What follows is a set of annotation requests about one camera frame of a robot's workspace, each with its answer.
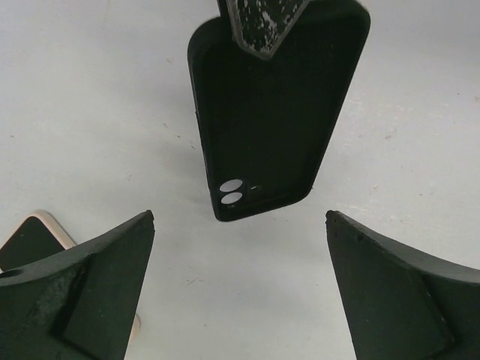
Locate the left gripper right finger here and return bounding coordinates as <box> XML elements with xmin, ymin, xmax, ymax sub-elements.
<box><xmin>326</xmin><ymin>211</ymin><xmax>479</xmax><ymax>359</ymax></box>

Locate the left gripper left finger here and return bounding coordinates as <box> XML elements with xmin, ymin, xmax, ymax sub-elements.
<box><xmin>0</xmin><ymin>209</ymin><xmax>155</xmax><ymax>360</ymax></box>

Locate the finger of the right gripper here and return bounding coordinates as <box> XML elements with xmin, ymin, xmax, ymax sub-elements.
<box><xmin>217</xmin><ymin>0</ymin><xmax>310</xmax><ymax>61</ymax></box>

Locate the phone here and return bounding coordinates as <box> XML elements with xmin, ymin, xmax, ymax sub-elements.
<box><xmin>0</xmin><ymin>209</ymin><xmax>142</xmax><ymax>342</ymax></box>
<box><xmin>187</xmin><ymin>1</ymin><xmax>371</xmax><ymax>221</ymax></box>

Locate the phone in pink case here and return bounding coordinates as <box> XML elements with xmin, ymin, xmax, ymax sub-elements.
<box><xmin>0</xmin><ymin>209</ymin><xmax>142</xmax><ymax>342</ymax></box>

